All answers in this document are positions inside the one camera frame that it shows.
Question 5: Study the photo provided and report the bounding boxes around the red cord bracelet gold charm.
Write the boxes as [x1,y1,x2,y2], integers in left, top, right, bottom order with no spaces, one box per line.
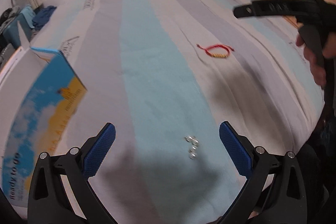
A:
[197,44,235,59]

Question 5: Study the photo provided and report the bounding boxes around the right hand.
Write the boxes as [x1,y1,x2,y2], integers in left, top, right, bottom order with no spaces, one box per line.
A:
[295,32,336,88]

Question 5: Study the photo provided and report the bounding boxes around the striped bed sheet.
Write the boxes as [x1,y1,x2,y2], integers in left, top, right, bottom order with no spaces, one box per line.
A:
[33,0,323,223]

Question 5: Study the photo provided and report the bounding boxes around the blue yellow shoe box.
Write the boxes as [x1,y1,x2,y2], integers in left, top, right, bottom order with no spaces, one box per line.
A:
[1,27,87,207]

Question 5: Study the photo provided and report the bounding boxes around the teal suitcase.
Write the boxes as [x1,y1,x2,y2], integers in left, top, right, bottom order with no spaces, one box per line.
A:
[0,4,36,62]

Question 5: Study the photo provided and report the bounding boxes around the blue clothes pile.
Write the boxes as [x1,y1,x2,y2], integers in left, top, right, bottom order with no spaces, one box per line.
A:
[32,6,57,31]

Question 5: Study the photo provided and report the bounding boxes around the white pearl earrings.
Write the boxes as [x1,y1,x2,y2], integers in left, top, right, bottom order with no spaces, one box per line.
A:
[185,135,199,160]

